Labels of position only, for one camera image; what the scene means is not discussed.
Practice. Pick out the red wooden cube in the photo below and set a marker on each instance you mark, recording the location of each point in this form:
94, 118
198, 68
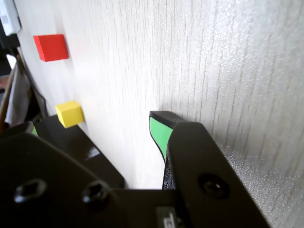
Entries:
51, 47

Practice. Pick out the white cloth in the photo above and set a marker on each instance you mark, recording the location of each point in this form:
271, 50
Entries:
19, 95

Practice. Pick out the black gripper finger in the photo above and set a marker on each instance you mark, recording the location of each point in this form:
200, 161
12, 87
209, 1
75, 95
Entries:
202, 166
47, 180

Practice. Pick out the white flat object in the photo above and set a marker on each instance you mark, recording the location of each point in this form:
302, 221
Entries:
8, 19

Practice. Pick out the yellow wooden cube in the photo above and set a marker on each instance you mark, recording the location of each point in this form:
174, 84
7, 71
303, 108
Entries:
70, 115

